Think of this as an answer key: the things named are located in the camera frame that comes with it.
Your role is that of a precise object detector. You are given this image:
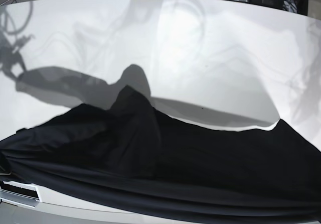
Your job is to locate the black t-shirt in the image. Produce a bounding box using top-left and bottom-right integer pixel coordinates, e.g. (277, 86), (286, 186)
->
(1, 87), (320, 223)

